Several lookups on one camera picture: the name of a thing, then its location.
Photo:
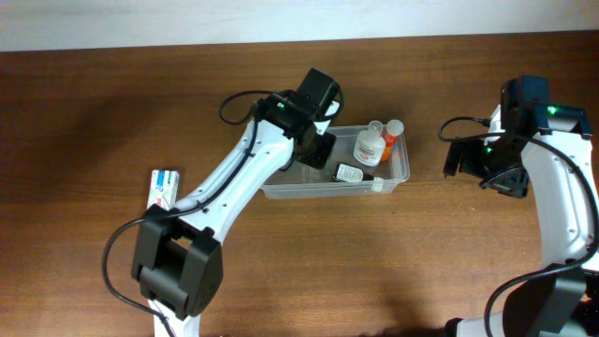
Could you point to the orange pill bottle white cap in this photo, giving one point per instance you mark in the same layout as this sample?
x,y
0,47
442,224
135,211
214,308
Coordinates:
x,y
393,131

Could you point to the white translucent squeeze bottle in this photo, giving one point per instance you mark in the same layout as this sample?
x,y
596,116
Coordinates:
x,y
370,145

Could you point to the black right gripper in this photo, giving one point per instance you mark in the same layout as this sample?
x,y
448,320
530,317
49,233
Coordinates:
x,y
461,159

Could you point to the clear plastic container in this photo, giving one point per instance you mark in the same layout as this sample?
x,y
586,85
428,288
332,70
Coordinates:
x,y
301,181

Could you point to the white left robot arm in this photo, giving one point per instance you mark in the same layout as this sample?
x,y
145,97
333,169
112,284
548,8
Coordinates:
x,y
178,259

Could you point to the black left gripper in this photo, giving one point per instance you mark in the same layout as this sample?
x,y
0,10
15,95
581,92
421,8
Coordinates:
x,y
319,150

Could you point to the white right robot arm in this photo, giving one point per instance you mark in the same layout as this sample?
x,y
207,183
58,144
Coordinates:
x,y
535,146

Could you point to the dark brown small bottle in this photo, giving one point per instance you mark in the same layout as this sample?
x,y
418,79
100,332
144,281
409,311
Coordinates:
x,y
345,173

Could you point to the white Panadol medicine box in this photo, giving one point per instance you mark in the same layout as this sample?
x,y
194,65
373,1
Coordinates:
x,y
163,188

